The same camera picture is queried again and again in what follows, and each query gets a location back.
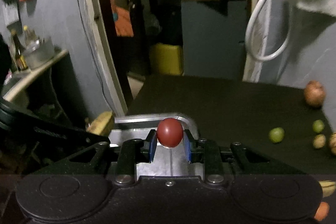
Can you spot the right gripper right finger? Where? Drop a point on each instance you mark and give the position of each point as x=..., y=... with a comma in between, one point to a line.
x=205, y=152

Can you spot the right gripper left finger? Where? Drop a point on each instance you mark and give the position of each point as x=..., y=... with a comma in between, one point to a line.
x=133, y=152

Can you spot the small red tomato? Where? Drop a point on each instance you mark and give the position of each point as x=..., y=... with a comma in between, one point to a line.
x=169, y=132

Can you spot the green lime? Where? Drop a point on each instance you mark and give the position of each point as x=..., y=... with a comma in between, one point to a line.
x=276, y=135
x=318, y=126

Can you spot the small tan round fruit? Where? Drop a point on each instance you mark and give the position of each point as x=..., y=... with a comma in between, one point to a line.
x=319, y=141

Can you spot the long yellow-green banana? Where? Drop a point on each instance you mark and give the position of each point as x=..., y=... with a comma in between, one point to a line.
x=328, y=187

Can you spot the orange round fruit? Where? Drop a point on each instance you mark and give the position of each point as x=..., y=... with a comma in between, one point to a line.
x=322, y=211

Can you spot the short banana on tray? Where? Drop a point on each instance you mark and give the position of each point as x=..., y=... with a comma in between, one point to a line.
x=103, y=124

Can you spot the yellow plastic container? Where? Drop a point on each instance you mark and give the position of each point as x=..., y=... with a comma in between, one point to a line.
x=167, y=59

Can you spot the reddish brown pomegranate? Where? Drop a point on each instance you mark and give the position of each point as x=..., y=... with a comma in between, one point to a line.
x=314, y=93

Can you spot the orange cloth in doorway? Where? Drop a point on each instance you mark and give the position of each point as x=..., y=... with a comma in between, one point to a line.
x=122, y=21

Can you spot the metal pot on shelf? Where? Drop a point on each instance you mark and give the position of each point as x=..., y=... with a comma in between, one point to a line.
x=39, y=52

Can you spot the brown glass bottle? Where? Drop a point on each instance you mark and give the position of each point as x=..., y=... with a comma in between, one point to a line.
x=19, y=49

